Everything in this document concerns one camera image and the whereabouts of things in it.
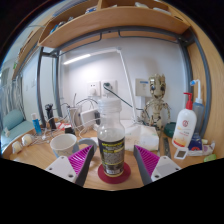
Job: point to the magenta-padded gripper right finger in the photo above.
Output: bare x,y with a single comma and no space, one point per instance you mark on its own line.
148,160

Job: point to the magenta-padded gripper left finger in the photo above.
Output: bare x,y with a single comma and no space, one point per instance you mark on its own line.
78,160

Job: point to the clear plastic bottle dark label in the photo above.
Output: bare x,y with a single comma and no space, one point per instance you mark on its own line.
111,150

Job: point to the cream mug blue map print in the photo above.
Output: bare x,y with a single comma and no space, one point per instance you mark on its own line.
63,145

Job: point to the white tissue pack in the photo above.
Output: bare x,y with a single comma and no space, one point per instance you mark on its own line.
143,136

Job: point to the flat round red coaster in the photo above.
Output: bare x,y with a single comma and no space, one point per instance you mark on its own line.
103,176

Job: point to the small white desk clock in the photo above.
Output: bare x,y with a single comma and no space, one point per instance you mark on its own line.
181,154

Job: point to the white power adapter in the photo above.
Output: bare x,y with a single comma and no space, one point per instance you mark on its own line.
88,117

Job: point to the white lotion bottle red pump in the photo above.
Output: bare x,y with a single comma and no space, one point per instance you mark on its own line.
184,128

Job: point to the small dark blue bottle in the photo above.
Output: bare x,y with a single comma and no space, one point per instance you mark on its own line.
195,144

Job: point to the black handheld device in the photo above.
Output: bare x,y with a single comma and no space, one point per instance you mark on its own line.
50,116

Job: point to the blue tube white cap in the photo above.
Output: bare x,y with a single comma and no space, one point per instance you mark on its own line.
36,125

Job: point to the round white small object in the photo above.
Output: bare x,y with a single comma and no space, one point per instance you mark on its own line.
17,146
27,140

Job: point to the white pink tube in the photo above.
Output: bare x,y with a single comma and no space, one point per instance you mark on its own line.
207,149

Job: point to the tree creature figurine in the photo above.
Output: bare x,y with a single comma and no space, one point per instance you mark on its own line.
157,100

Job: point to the teal mattress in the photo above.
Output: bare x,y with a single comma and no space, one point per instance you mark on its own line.
15,132

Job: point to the blue spray bottle white nozzle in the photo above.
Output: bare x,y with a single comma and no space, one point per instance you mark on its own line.
199,113

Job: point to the teal cushion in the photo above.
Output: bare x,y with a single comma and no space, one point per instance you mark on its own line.
12,119

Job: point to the wooden wardrobe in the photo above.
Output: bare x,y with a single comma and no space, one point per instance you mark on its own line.
215,100

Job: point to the white desk lamp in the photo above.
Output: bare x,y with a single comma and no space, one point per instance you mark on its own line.
76,59

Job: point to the wooden shelf unit with items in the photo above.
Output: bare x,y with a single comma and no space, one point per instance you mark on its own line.
116,20

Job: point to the white wall box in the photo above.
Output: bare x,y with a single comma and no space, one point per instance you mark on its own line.
142,88

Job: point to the white wall socket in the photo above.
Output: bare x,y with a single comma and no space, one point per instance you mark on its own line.
111,83
93,89

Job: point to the grey metal desk frame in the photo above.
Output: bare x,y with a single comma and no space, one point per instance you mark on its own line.
39,86

